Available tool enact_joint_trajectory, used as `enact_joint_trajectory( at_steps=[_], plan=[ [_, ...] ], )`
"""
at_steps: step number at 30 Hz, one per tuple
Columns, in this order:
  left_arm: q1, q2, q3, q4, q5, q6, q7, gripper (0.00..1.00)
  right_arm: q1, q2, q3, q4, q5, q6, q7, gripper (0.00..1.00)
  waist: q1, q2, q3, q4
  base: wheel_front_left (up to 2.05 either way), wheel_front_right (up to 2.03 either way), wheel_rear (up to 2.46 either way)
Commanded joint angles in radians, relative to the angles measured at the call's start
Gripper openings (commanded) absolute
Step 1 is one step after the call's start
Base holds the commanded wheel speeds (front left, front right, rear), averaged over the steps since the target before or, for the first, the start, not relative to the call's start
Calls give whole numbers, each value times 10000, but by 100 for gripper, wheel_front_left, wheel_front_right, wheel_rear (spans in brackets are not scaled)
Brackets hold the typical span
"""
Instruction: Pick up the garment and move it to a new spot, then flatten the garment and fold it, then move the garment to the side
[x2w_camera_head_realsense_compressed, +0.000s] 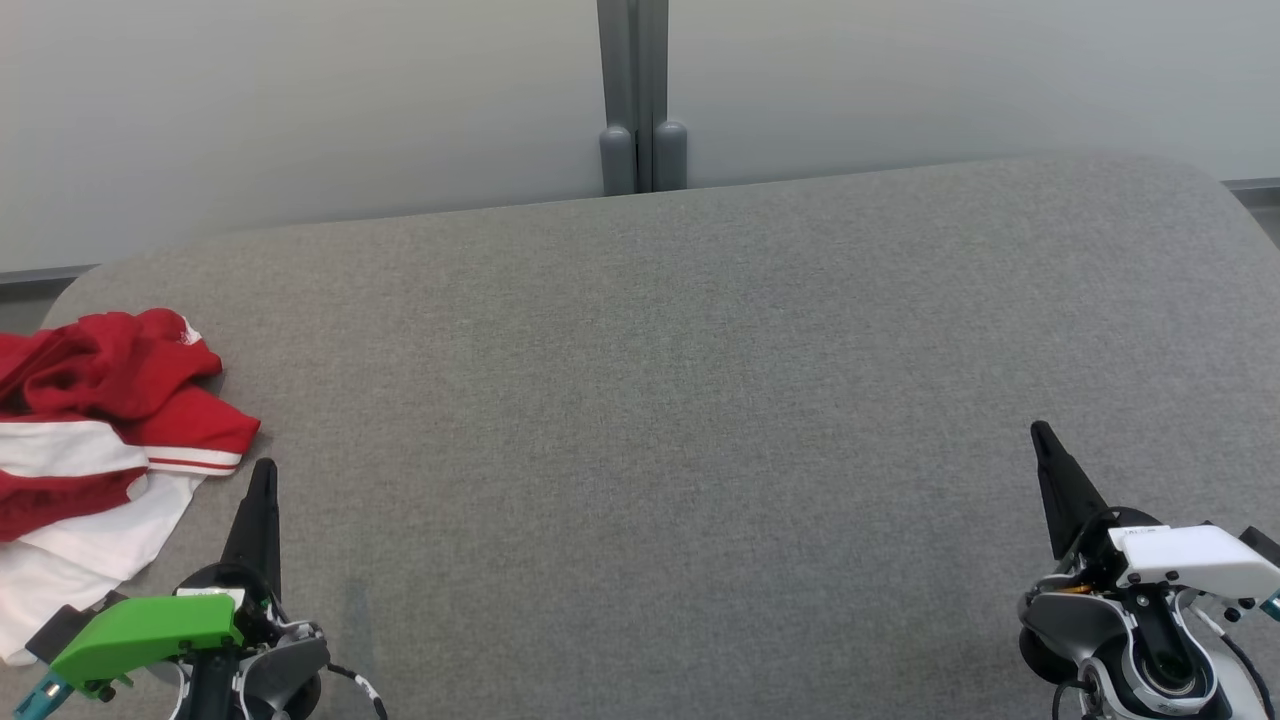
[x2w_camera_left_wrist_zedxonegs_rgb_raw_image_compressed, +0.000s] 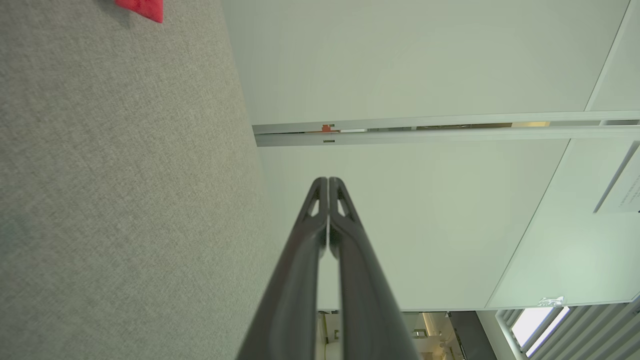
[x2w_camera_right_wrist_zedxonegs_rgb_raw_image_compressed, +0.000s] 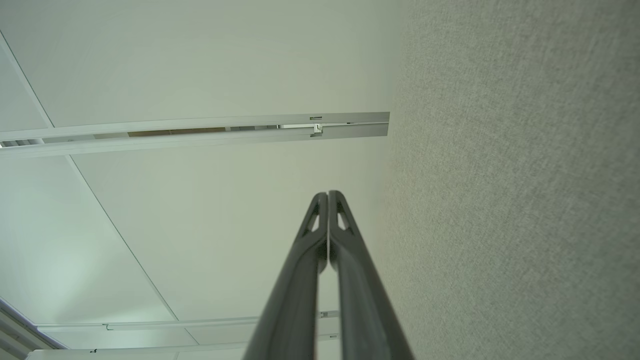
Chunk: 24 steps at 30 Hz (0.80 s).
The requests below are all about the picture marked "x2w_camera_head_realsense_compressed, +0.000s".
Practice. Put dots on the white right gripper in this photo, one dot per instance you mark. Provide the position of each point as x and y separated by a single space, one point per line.
1190 560

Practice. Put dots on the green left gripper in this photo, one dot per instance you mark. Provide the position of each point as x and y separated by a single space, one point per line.
150 630

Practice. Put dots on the red white Bulls jersey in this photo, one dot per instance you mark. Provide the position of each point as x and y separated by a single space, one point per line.
200 430

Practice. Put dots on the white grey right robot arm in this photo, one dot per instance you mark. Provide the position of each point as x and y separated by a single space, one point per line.
1070 620

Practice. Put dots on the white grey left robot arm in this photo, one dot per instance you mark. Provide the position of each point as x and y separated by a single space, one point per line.
285 660

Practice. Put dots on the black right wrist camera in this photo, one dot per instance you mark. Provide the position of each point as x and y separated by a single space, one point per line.
1262 548

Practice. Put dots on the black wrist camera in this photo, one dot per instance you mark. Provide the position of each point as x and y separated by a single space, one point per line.
60 630
1262 548

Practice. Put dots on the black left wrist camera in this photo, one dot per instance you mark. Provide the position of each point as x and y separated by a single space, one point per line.
60 630

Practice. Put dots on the grey partition post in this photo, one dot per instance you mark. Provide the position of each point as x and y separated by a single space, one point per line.
640 80

